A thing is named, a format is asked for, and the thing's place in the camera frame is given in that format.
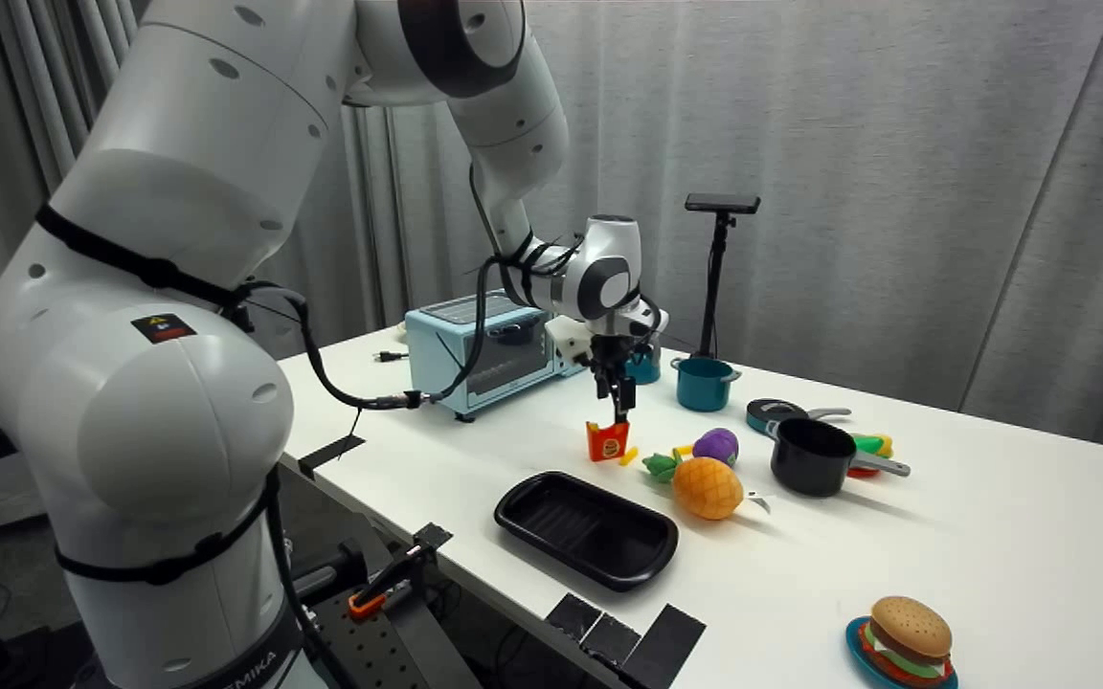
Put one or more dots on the orange plush pineapple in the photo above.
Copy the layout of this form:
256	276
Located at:
705	493

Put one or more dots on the teal toy pot lid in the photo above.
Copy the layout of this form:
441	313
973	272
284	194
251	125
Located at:
770	416

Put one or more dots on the toy hamburger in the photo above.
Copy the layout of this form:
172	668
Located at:
915	635

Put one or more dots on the black stereo camera bar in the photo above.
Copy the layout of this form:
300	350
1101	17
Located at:
723	202

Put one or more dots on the black ridged plastic tray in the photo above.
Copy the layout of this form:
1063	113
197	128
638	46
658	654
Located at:
584	531

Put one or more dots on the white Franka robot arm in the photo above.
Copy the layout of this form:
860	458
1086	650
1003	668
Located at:
156	423

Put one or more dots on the yellow toy french fry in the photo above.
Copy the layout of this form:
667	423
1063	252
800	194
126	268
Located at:
685	449
631	458

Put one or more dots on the grey perforated mounting plate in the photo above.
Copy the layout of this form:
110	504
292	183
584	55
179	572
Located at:
404	654

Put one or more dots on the grey curtain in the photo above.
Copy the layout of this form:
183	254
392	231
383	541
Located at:
936	194

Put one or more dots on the light blue toaster oven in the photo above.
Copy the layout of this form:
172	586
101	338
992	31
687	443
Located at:
489	367

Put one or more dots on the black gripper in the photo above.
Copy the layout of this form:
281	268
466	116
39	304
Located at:
613	355

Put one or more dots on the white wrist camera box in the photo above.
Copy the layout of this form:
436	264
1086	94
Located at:
649	319

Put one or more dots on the green yellow toy corn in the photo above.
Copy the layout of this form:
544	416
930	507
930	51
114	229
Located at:
874	446

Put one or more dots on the black tripod stand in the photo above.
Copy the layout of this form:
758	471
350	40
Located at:
713	289

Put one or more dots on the teal toy pot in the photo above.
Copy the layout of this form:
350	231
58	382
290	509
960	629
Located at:
705	383

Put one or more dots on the black toy saucepan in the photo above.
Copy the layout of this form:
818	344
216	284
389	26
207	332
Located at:
810	462

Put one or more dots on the purple plush eggplant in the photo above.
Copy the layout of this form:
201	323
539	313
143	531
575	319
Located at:
719	446

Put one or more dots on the teal toy plate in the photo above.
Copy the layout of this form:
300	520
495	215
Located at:
860	654

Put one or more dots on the red toy spoon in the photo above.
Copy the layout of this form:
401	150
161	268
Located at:
865	471

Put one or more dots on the black tape patch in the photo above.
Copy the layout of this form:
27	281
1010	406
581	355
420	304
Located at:
330	455
664	646
574	617
606	640

